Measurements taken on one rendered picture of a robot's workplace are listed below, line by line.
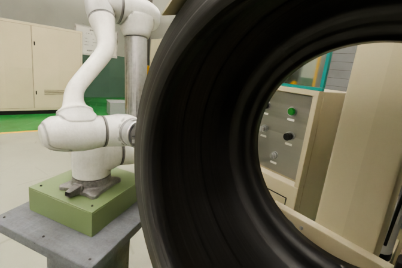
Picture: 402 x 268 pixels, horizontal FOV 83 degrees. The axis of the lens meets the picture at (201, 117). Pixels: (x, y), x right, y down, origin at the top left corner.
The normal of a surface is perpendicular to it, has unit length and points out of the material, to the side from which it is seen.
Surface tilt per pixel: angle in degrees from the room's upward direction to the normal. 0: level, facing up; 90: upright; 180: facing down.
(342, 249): 90
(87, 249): 0
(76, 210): 90
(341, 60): 90
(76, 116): 45
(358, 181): 90
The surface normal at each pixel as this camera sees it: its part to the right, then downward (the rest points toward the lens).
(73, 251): 0.11, -0.97
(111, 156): 0.68, 0.24
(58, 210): -0.36, 0.15
